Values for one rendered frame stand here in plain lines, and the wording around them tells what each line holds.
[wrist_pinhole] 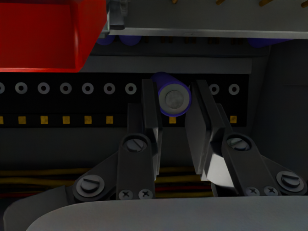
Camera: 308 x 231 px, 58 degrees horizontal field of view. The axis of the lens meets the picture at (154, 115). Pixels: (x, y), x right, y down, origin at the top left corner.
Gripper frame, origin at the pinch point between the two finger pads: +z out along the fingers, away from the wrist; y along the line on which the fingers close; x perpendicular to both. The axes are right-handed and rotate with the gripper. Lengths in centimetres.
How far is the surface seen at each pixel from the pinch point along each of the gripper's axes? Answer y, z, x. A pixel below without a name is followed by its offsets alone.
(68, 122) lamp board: -8.0, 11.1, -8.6
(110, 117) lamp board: -4.1, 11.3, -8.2
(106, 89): -4.5, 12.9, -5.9
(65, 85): -8.3, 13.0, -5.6
